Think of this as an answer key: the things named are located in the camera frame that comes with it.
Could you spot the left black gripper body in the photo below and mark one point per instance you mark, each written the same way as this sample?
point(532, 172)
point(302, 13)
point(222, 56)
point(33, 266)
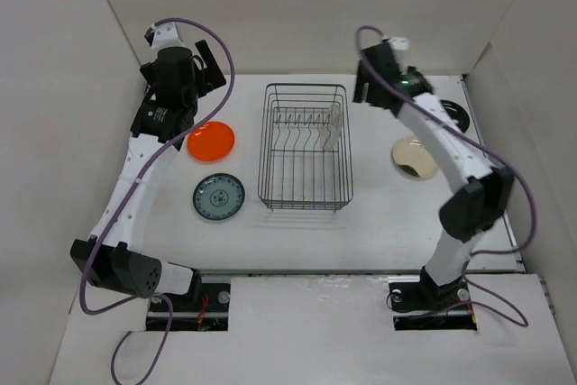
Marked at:
point(194, 89)

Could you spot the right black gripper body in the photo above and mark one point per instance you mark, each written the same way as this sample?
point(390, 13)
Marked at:
point(371, 96)

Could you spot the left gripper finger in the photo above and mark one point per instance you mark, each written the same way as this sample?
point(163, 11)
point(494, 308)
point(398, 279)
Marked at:
point(205, 53)
point(209, 79)

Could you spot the clear glass plate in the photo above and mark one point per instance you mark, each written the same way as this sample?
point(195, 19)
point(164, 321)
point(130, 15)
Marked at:
point(331, 127)

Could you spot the black plate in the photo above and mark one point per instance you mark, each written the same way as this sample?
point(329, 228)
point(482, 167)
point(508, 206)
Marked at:
point(458, 114)

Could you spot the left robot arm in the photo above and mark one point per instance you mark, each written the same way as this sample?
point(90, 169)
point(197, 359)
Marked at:
point(112, 257)

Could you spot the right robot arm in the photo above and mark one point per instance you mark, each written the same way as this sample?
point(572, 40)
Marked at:
point(480, 190)

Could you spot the orange plate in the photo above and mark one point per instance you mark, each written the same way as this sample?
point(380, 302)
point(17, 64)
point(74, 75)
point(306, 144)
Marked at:
point(211, 142)

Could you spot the cream floral plate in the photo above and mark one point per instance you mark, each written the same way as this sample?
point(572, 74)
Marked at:
point(411, 158)

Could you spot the blue patterned plate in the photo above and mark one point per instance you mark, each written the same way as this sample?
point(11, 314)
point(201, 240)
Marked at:
point(218, 197)

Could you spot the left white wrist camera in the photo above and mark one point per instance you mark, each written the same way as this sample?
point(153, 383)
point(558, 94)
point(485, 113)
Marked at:
point(164, 36)

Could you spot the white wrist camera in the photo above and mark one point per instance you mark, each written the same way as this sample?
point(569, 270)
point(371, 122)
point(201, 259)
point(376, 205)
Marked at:
point(398, 43)
point(164, 36)

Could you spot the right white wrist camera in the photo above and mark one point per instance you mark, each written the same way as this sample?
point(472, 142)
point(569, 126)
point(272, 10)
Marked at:
point(398, 43)

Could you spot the grey wire dish rack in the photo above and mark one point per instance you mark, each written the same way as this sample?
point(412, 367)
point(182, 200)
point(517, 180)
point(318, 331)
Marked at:
point(295, 173)

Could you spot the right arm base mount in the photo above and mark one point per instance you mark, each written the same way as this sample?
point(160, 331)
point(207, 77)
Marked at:
point(416, 309)

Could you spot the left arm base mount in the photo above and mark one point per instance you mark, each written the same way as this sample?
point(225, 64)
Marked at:
point(206, 312)

